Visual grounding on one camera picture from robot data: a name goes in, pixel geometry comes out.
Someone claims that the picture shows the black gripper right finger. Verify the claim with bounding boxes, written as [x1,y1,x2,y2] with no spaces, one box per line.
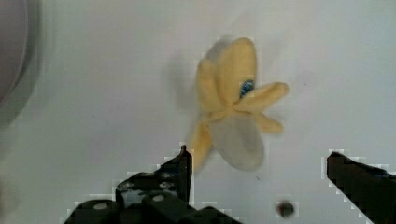
[326,152,396,224]

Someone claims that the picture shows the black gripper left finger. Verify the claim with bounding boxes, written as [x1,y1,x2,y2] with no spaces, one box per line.
[64,147,242,224]

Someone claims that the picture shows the yellow plush peeled banana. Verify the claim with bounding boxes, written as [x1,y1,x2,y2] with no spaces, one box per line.
[190,37,290,172]

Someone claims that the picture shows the grey oval plate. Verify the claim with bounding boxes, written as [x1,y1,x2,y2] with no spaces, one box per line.
[0,0,42,105]

